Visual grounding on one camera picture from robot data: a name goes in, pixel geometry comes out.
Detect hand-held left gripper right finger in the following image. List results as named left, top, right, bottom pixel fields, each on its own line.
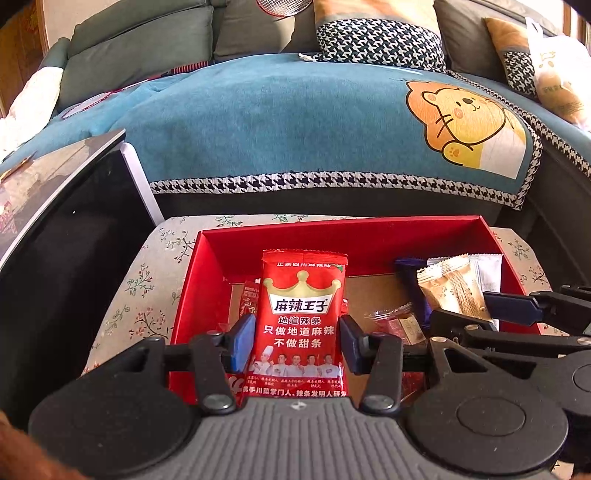
left=339, top=315, right=497, bottom=414

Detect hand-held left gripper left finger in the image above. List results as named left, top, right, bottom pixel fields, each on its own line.
left=99, top=314, right=257, bottom=415

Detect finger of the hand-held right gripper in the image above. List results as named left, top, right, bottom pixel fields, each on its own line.
left=429, top=308, right=591, bottom=365
left=482, top=285, right=591, bottom=337

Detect long silver snack packet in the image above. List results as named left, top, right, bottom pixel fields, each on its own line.
left=470, top=254, right=504, bottom=296

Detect tan biscuit packet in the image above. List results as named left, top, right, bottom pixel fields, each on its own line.
left=417, top=256, right=499, bottom=330

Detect long red crown snack packet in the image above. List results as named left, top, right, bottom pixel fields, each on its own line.
left=240, top=249, right=348, bottom=404

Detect purple snack packet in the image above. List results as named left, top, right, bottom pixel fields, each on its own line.
left=394, top=257, right=435, bottom=326

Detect red cardboard box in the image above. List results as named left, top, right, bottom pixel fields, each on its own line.
left=167, top=215, right=548, bottom=407

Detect person's left forearm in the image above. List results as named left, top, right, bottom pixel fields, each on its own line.
left=0, top=411, right=81, bottom=480

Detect clear wrapped snack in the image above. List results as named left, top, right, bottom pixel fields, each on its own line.
left=365, top=302, right=414, bottom=333
left=392, top=314, right=428, bottom=345

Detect small dark red packet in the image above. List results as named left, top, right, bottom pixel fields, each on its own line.
left=239, top=281, right=260, bottom=326

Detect grey sofa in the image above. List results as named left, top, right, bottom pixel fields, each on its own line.
left=37, top=0, right=591, bottom=227

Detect blue bear print sofa cover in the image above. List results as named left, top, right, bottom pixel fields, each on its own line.
left=0, top=51, right=543, bottom=210

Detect white plastic bag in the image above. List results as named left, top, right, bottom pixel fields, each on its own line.
left=525, top=17, right=591, bottom=126

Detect houndstooth pillow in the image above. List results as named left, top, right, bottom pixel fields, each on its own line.
left=484, top=17, right=541, bottom=99
left=314, top=0, right=448, bottom=72

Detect grey sofa cushion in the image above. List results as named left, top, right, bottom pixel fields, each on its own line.
left=213, top=0, right=320, bottom=63
left=68, top=4, right=215, bottom=61
left=54, top=41, right=214, bottom=114
left=434, top=0, right=561, bottom=81

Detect white blanket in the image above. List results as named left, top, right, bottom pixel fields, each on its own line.
left=0, top=68, right=65, bottom=160

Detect badminton racket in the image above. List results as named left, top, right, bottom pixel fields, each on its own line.
left=255, top=0, right=315, bottom=17

